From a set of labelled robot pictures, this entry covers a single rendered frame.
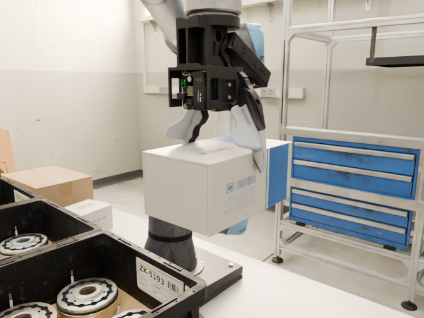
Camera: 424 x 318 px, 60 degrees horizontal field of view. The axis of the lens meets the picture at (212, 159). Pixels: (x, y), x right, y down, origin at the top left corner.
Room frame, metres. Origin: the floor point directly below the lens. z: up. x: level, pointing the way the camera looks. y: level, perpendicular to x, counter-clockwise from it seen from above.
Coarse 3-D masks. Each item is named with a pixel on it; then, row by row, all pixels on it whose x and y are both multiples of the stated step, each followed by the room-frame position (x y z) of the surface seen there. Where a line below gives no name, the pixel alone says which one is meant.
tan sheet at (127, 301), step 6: (120, 294) 0.62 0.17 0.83; (126, 294) 0.62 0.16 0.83; (120, 300) 0.60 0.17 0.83; (126, 300) 0.60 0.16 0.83; (132, 300) 0.60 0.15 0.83; (54, 306) 0.59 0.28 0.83; (126, 306) 0.59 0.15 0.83; (132, 306) 0.59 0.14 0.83; (138, 306) 0.59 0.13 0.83; (144, 306) 0.59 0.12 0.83
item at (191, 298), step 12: (72, 240) 0.64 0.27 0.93; (84, 240) 0.65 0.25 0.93; (120, 240) 0.64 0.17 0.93; (36, 252) 0.59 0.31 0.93; (48, 252) 0.60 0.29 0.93; (144, 252) 0.59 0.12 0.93; (0, 264) 0.55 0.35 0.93; (12, 264) 0.56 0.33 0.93; (168, 264) 0.55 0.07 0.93; (180, 276) 0.52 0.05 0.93; (192, 276) 0.51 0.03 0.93; (192, 288) 0.48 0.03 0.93; (204, 288) 0.48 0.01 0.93; (168, 300) 0.45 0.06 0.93; (180, 300) 0.45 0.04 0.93; (192, 300) 0.47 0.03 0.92; (204, 300) 0.48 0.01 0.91; (156, 312) 0.43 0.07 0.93; (168, 312) 0.43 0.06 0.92; (180, 312) 0.45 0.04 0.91
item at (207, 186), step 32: (160, 160) 0.46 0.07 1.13; (192, 160) 0.43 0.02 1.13; (224, 160) 0.43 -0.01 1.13; (288, 160) 0.55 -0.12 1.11; (160, 192) 0.46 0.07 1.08; (192, 192) 0.42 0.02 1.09; (224, 192) 0.43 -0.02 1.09; (256, 192) 0.48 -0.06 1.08; (288, 192) 0.56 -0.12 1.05; (192, 224) 0.42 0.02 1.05; (224, 224) 0.43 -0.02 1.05
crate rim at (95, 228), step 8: (32, 200) 0.88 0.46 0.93; (40, 200) 0.88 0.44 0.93; (48, 200) 0.88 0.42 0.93; (0, 208) 0.82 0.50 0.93; (8, 208) 0.83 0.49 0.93; (56, 208) 0.82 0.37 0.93; (64, 208) 0.82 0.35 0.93; (72, 216) 0.77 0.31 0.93; (80, 216) 0.77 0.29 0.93; (88, 224) 0.72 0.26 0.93; (96, 224) 0.72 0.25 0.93; (88, 232) 0.68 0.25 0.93; (64, 240) 0.64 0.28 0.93; (40, 248) 0.61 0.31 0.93; (16, 256) 0.58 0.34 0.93
